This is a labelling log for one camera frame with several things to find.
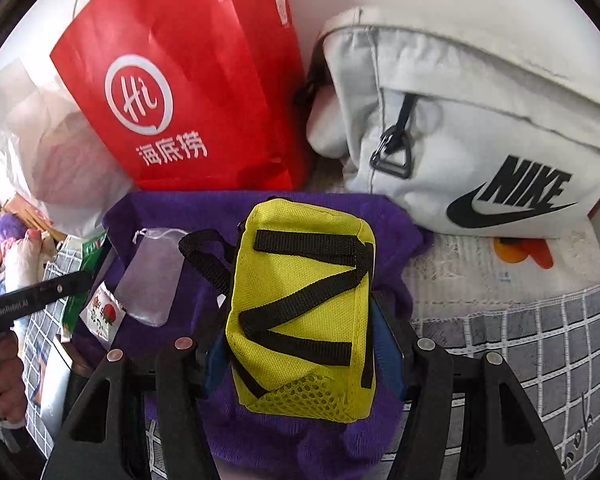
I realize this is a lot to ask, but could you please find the person's left hand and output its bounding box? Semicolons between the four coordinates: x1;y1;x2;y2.
0;331;29;427

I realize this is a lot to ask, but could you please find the wooden headboard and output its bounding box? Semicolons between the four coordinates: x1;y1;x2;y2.
0;195;68;242

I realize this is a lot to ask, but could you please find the sheer white organza bag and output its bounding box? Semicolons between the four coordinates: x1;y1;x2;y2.
115;227;188;328

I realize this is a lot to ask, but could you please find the purple towel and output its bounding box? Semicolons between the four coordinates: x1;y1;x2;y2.
72;190;433;480

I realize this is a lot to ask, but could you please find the grey checked blanket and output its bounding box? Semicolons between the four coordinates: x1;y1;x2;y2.
22;237;600;480

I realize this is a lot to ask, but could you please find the purple plush toy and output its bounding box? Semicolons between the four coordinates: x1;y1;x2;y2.
0;210;28;253

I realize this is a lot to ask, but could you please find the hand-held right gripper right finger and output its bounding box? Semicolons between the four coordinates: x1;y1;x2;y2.
370;290;567;480

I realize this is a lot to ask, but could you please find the yellow pouch with black straps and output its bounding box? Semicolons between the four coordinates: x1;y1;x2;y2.
178;199;377;423

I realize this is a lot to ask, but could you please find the white plastic shopping bag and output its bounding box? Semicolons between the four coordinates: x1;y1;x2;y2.
0;57;133;238

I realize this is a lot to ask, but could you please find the red paper bag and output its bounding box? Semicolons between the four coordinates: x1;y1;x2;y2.
50;0;311;192

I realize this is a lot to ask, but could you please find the grey waist bag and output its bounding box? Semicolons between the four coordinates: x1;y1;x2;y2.
306;7;600;237

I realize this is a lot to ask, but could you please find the white charm pouch red print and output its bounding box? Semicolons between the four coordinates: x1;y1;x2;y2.
79;282;127;345

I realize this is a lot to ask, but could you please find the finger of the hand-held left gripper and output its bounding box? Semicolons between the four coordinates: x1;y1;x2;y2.
27;271;95;306

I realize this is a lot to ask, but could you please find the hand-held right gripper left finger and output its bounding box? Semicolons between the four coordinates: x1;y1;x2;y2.
40;337;231;480

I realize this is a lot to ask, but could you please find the green and white plastic packet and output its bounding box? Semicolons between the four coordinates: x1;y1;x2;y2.
60;230;112;336

